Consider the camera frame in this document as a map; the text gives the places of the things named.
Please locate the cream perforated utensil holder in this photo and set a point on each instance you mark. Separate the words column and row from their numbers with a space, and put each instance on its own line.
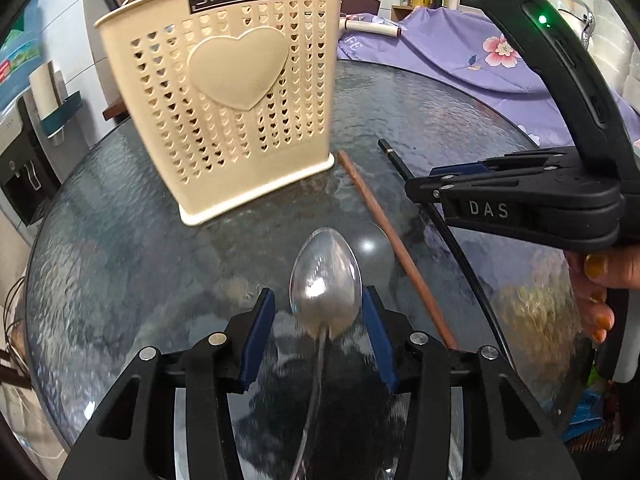
column 150, row 110

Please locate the blue water jug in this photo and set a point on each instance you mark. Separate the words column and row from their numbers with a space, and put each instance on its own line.
column 15, row 60

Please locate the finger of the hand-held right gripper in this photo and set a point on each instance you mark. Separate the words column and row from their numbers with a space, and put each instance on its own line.
column 500, row 185
column 455, row 170

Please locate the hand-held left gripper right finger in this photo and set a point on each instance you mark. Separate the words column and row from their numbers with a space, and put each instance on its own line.
column 380, row 340

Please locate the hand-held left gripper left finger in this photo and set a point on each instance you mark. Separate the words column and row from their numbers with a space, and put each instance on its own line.
column 257, row 340

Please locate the stack of white cups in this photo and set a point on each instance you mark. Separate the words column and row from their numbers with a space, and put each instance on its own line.
column 617, row 45

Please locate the person's right hand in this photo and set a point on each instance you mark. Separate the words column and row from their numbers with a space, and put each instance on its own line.
column 600, row 270

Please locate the small wooden box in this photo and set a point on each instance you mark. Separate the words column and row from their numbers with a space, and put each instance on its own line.
column 402, row 12

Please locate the purple floral cloth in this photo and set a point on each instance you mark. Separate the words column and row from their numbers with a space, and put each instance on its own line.
column 450, row 60

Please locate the brown wooden chopstick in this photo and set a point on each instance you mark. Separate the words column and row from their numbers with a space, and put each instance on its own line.
column 395, row 246

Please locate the water dispenser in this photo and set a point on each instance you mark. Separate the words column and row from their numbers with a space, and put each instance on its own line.
column 20, row 180

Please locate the teal wall holder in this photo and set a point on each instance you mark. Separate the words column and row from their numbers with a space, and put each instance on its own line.
column 60, row 119

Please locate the all-metal spoon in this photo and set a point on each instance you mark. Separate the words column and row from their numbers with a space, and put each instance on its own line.
column 325, row 280

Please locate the white paper roll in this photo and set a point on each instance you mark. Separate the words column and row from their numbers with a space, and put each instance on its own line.
column 45, row 92

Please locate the wooden counter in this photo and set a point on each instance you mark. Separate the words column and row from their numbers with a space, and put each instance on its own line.
column 114, row 109

